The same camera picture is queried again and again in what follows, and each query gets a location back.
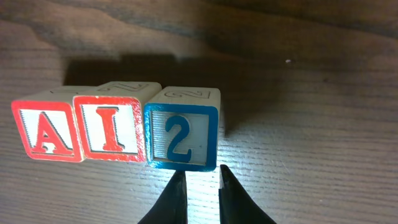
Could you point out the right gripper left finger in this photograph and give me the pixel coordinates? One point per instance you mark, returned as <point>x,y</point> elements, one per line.
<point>171,206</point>

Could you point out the blue 2 block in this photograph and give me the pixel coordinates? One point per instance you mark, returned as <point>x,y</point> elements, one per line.
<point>181,128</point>

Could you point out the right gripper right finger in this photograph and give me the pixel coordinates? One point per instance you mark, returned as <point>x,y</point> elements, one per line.
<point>236,206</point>

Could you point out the red A block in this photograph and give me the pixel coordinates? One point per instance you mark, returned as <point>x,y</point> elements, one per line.
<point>47,124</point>

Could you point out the red I block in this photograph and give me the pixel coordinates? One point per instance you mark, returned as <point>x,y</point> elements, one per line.
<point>110,120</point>

